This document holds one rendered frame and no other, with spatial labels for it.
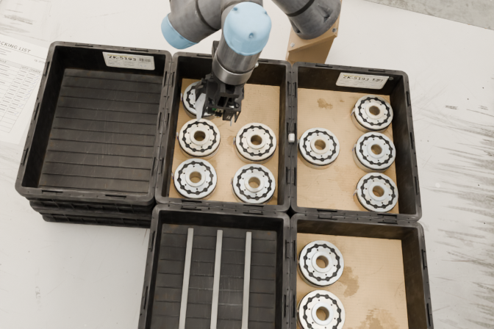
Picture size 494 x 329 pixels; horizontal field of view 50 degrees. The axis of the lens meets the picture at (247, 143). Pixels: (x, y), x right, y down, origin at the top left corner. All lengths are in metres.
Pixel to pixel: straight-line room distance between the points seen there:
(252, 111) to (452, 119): 0.63
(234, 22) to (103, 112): 0.61
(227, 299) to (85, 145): 0.51
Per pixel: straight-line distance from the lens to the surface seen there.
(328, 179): 1.33
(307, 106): 1.40
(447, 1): 2.96
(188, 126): 1.31
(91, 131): 1.37
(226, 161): 1.31
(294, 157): 1.22
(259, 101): 1.39
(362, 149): 1.35
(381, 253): 1.30
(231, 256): 1.24
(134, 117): 1.37
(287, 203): 1.18
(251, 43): 0.87
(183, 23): 1.01
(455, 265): 1.51
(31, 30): 1.73
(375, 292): 1.28
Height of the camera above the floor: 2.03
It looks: 64 degrees down
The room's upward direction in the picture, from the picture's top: 11 degrees clockwise
